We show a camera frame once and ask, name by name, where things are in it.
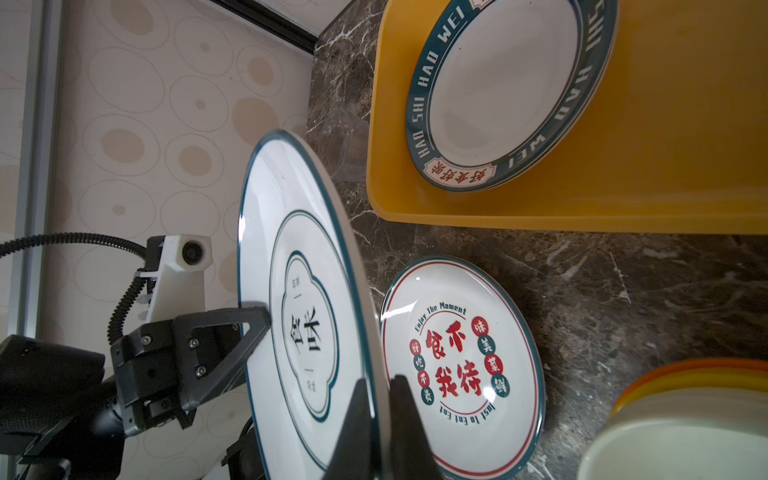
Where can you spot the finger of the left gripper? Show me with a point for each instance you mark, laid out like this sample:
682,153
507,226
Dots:
212,349
243,458

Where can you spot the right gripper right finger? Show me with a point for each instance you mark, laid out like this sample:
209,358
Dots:
411,455

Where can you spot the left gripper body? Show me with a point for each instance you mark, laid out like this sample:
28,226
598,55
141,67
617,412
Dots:
147,377

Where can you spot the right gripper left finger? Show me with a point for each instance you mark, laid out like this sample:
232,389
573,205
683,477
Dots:
354,438

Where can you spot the white plate quatrefoil design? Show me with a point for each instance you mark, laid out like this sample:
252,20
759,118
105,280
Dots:
298,258

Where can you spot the plate with green text rim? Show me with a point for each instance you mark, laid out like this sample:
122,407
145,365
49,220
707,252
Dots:
498,84

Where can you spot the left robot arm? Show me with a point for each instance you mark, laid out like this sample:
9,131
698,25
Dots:
63,418

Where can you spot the yellow plastic bin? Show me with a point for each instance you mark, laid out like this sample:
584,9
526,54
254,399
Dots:
673,141

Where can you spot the clear plastic cup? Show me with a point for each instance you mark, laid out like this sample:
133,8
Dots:
348,146

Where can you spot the cream and orange bowl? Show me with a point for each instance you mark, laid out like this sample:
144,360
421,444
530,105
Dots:
696,419

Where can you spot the diagonal aluminium bar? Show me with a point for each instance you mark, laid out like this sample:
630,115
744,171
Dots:
37,162

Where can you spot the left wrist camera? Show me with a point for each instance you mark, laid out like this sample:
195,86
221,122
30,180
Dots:
175,270

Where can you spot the left black frame post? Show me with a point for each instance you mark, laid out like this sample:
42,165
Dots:
272,22

